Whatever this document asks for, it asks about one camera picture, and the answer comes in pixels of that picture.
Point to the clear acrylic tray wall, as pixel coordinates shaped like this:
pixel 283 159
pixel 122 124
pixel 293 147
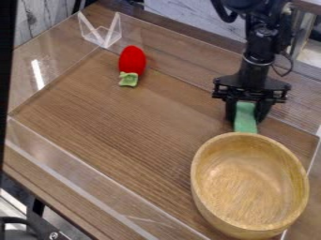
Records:
pixel 103 151

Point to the red plush strawberry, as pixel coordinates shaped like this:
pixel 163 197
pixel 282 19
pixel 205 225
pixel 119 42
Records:
pixel 131 65

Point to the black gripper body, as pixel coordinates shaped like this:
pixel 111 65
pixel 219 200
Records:
pixel 230 87

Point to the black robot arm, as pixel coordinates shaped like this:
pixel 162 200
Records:
pixel 269 34

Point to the green stick block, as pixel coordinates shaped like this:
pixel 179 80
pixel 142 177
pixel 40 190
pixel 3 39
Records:
pixel 243 119

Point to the brown wooden bowl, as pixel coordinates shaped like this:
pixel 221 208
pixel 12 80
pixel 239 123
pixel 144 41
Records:
pixel 249 185

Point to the clear acrylic corner bracket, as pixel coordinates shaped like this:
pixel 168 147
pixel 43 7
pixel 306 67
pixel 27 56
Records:
pixel 102 36

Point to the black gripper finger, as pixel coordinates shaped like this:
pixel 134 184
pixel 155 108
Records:
pixel 261 111
pixel 230 109

